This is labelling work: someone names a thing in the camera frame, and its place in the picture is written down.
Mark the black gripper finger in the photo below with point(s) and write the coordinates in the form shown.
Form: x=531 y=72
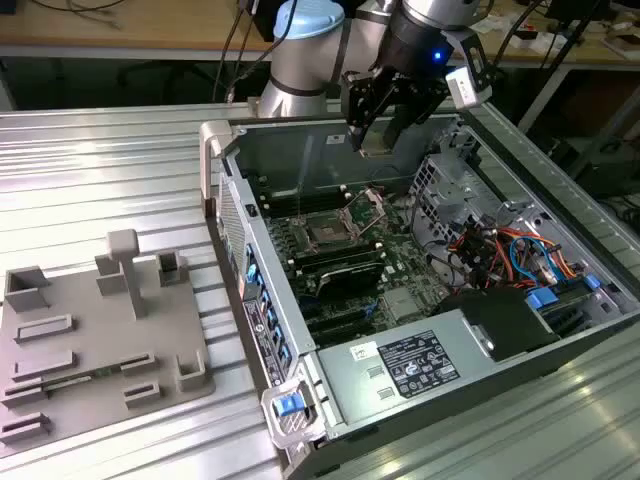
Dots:
x=402 y=122
x=361 y=107

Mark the silver CPU plate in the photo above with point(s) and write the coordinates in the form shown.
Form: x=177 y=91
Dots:
x=377 y=150

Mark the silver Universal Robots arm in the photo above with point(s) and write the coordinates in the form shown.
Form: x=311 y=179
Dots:
x=305 y=65

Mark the black RAM slot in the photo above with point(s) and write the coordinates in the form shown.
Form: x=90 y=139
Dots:
x=290 y=207

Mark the CPU socket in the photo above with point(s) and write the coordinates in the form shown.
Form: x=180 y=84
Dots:
x=320 y=232

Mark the black expansion slot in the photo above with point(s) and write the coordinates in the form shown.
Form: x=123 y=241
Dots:
x=345 y=334
x=335 y=320

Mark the perforated metal drive cage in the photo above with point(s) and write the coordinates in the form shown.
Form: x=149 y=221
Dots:
x=445 y=185

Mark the small white box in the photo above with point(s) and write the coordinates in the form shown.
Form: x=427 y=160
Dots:
x=540 y=46

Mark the green motherboard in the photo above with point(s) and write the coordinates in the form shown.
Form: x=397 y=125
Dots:
x=400 y=250

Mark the black RAM stick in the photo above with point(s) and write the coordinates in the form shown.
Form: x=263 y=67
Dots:
x=345 y=260

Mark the black monitor base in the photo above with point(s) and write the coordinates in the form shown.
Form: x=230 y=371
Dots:
x=575 y=7

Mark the black graphics card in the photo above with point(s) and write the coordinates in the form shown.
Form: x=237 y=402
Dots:
x=350 y=280

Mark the silver chipset heatsink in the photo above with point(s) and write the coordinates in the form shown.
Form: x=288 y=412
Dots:
x=400 y=305

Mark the grey open PC case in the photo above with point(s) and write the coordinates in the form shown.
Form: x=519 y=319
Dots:
x=272 y=270

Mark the black plastic shroud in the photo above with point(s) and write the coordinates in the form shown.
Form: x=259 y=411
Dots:
x=505 y=320

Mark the wooden desk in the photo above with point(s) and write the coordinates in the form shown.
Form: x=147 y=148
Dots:
x=150 y=30

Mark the black PSU rating label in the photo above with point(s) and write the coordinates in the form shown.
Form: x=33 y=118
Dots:
x=420 y=365

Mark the small blue clip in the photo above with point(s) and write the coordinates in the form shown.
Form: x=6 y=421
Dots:
x=592 y=281

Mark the grey power supply unit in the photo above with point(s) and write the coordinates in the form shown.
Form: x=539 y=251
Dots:
x=350 y=395

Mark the blue case release latch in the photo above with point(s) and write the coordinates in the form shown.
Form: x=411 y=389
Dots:
x=289 y=405

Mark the grey parts rack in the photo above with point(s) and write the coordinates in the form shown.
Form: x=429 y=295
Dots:
x=100 y=325

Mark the green RAM stick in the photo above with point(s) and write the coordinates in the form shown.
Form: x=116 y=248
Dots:
x=105 y=371

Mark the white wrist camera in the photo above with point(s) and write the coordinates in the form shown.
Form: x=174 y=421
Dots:
x=462 y=87

